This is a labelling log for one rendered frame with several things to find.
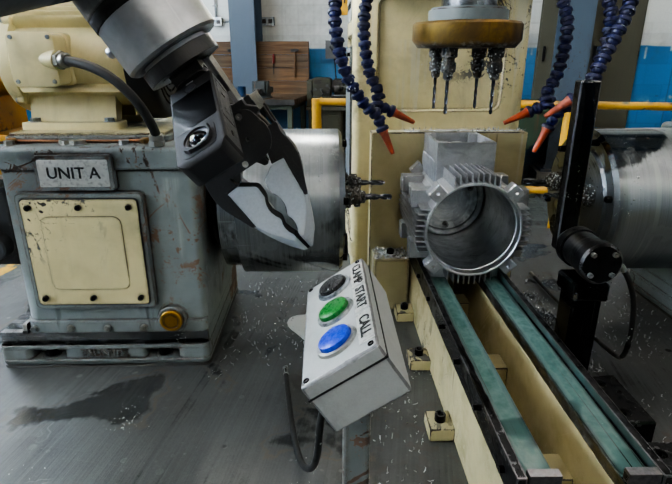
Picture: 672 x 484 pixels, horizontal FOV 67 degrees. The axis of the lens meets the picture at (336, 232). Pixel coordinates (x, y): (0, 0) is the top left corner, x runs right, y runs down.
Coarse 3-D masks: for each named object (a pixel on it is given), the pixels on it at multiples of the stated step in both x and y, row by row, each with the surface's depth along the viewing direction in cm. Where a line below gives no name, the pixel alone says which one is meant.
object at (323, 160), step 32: (320, 160) 79; (320, 192) 78; (352, 192) 84; (224, 224) 79; (288, 224) 78; (320, 224) 78; (224, 256) 84; (256, 256) 82; (288, 256) 82; (320, 256) 82
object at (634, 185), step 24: (600, 144) 83; (624, 144) 82; (648, 144) 82; (552, 168) 101; (600, 168) 83; (624, 168) 79; (648, 168) 79; (552, 192) 100; (600, 192) 82; (624, 192) 79; (648, 192) 79; (552, 216) 99; (600, 216) 83; (624, 216) 79; (648, 216) 79; (624, 240) 81; (648, 240) 81; (624, 264) 86; (648, 264) 87
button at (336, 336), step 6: (342, 324) 41; (330, 330) 42; (336, 330) 41; (342, 330) 40; (348, 330) 40; (324, 336) 41; (330, 336) 41; (336, 336) 40; (342, 336) 40; (348, 336) 40; (324, 342) 40; (330, 342) 40; (336, 342) 39; (342, 342) 39; (324, 348) 40; (330, 348) 40; (336, 348) 39
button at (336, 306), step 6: (336, 300) 46; (342, 300) 45; (324, 306) 46; (330, 306) 45; (336, 306) 45; (342, 306) 44; (324, 312) 45; (330, 312) 44; (336, 312) 44; (324, 318) 45; (330, 318) 44
